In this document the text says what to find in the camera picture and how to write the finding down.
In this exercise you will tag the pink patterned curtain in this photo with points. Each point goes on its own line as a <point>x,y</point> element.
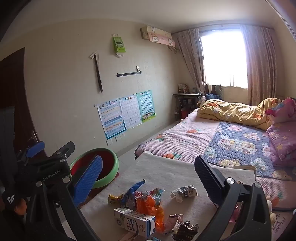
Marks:
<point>189,58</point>
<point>261,69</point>

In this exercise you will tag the blue quilted mat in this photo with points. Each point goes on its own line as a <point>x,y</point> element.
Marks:
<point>235,143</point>

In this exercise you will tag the air conditioner with cartoon cover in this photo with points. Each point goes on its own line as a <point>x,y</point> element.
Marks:
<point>159,37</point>

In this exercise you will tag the yellow quilt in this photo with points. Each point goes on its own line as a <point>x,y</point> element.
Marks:
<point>231,111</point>

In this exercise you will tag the person's left hand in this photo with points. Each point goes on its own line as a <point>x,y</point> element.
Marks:
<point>19,206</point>

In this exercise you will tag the red bin with green rim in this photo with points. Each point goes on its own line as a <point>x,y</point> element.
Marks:
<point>111,172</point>

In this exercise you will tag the purple star blanket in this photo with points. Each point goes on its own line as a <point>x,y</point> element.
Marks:
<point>282,139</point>

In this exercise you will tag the yellow candy wrapper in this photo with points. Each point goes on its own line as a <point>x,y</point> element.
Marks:
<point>114,198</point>

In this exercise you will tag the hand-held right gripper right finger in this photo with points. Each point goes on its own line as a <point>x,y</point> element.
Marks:
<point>204,172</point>

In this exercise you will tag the white drink carton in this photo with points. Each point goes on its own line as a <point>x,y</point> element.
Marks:
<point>185,192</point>

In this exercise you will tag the black wall rail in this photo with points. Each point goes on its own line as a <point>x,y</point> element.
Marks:
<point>129,74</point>

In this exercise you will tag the pink bed sheet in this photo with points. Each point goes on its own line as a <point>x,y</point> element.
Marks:
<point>185,136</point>

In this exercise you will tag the small red bin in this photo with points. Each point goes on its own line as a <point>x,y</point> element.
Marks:
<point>184,114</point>

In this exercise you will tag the blue alphabet wall poster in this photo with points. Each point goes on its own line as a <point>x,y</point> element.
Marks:
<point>111,118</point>

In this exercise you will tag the white milk carton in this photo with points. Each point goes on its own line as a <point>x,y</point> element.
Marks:
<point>134,222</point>

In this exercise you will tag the dark side table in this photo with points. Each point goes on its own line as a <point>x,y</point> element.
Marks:
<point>185,95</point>

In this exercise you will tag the orange snack wrapper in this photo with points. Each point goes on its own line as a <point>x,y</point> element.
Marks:
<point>148,204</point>

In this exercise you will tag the pink drink carton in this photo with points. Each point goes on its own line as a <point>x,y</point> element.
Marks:
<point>172,222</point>

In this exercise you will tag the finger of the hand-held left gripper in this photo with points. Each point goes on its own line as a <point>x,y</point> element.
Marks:
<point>66,149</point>
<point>34,148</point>

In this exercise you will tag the white cloth bundle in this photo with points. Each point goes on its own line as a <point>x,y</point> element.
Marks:
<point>202,100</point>

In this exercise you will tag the dark wooden door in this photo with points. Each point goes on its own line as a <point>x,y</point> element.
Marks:
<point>13,81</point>

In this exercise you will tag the white chart wall poster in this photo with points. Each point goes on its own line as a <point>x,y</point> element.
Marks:
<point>130,111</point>

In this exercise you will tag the pink pillow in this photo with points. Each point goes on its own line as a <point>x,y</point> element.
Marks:
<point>284,111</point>

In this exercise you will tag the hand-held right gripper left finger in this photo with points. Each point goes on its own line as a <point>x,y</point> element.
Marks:
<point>87,178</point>

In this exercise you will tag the green number wall poster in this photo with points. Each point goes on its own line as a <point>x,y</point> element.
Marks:
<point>146,105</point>

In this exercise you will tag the dark brown wrapper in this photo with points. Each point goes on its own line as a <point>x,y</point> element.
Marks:
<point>185,230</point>

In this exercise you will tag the blue snack wrapper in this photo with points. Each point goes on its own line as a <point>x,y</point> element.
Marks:
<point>129,197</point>

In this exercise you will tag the dark blue clothes pile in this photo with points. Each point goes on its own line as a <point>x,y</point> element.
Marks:
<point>211,96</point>

